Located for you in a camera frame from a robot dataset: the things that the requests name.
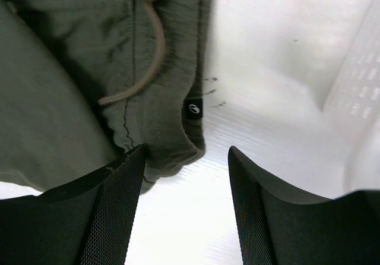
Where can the white plastic basket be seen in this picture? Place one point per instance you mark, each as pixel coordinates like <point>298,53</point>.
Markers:
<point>352,106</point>

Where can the olive green shorts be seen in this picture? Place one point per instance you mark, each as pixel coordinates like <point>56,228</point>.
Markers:
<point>85,81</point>

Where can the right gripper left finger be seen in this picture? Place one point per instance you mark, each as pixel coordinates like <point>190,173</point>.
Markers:
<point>86,221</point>

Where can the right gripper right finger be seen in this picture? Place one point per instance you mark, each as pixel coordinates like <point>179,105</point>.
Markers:
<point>279,223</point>

